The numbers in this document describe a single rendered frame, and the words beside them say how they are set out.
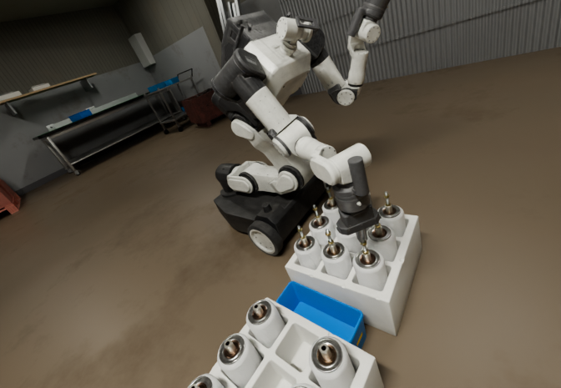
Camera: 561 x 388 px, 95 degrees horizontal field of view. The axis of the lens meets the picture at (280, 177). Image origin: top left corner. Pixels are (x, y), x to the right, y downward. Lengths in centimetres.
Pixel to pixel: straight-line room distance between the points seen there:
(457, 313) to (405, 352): 22
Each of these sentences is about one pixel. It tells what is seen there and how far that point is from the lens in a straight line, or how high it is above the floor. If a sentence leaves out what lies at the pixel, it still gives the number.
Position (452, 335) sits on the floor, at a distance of 105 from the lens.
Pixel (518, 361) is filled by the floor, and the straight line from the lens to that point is 105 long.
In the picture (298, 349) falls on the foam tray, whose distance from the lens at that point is 99.
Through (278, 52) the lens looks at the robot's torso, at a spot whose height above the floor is 88.
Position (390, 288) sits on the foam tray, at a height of 18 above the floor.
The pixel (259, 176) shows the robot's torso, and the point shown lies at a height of 33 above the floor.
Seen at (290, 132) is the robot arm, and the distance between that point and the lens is 83.
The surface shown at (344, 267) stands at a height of 21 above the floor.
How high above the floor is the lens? 92
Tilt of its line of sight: 27 degrees down
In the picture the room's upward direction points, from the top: 21 degrees counter-clockwise
